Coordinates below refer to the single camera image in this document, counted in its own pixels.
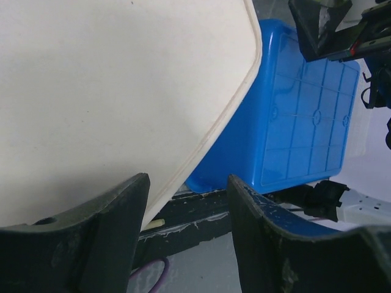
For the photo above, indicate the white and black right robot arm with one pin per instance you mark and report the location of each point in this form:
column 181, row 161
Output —
column 335, row 201

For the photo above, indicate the yellow pencil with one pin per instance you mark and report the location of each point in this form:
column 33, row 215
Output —
column 155, row 224

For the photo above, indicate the blue plastic tub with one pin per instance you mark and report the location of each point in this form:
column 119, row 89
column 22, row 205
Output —
column 291, row 127

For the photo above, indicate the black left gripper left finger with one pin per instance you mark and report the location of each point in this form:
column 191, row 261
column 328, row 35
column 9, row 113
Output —
column 89, row 248

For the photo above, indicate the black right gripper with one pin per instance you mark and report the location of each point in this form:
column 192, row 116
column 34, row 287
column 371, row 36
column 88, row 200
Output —
column 317, row 21

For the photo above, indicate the cream perforated laundry basket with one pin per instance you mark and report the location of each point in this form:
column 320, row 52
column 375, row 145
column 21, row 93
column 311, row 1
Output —
column 94, row 92

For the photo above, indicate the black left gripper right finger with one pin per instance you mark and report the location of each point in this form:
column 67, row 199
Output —
column 278, row 251

